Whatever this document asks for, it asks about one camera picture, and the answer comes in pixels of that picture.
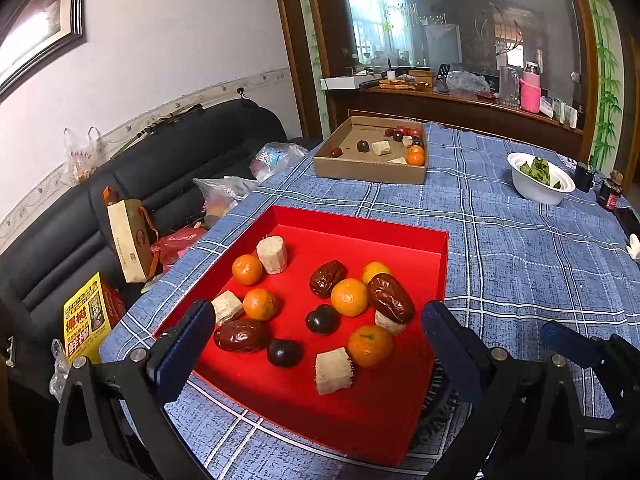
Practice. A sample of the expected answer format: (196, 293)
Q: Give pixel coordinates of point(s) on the large red jujube date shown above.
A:
(390, 298)

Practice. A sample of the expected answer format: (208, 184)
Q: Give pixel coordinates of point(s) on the small dark plum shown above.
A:
(323, 320)

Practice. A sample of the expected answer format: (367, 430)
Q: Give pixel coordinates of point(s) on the clear plastic bag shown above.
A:
(275, 157)

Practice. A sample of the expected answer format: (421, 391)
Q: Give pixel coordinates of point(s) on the white bowl with greens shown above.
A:
(539, 180)

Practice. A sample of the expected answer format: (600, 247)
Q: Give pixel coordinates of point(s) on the wrinkled red date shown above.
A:
(326, 277)

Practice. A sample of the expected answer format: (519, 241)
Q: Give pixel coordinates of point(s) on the white crumpled tissue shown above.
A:
(633, 247)

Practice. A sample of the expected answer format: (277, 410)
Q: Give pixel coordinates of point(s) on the orange tangerine in box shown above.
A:
(416, 158)

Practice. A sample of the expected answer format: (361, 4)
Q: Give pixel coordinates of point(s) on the dark glass jar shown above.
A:
(583, 177)

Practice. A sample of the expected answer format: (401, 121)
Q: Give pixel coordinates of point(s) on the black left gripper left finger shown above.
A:
(112, 422)

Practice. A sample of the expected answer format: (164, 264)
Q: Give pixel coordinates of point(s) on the brown cardboard box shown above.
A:
(373, 149)

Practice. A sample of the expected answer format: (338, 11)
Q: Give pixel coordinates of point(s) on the red plastic bag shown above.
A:
(168, 249)

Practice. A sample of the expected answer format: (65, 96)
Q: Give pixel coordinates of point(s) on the beige paper gift bag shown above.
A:
(131, 227)

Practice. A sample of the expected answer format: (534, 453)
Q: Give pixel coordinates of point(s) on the black leather sofa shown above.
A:
(105, 227)

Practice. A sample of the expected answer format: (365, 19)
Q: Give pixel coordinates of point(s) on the white sugarcane cube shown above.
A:
(227, 307)

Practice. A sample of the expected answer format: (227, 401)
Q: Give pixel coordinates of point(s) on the red plastic tray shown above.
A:
(328, 343)

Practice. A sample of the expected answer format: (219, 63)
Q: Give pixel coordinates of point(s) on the framed wall picture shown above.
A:
(39, 32)

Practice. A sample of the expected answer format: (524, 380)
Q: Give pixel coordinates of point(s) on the wooden sideboard counter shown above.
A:
(456, 111)

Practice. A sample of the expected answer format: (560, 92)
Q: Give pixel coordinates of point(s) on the blue plaid tablecloth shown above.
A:
(513, 264)

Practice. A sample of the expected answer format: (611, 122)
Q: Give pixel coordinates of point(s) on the red label sauce jar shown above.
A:
(610, 191)

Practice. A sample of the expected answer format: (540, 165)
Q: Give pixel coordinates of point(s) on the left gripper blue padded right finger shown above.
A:
(573, 346)

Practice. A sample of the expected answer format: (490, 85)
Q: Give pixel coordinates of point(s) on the small white sugarcane piece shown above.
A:
(387, 324)

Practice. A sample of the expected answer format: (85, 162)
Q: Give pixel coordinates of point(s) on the dark round plum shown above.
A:
(284, 353)

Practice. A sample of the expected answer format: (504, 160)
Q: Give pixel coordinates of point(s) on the white sugarcane chunk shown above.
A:
(271, 252)

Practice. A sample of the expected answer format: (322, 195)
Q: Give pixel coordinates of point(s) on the yellow red carton box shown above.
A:
(88, 317)

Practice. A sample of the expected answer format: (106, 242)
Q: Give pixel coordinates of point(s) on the orange tangerine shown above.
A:
(260, 304)
(349, 297)
(374, 268)
(247, 269)
(416, 158)
(369, 345)

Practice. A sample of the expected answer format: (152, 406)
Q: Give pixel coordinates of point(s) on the pink thermos jug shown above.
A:
(530, 88)

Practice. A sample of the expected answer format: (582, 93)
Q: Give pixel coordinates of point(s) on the beige sugarcane chunk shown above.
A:
(334, 371)

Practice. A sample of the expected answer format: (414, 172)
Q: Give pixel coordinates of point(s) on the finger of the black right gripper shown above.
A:
(526, 422)

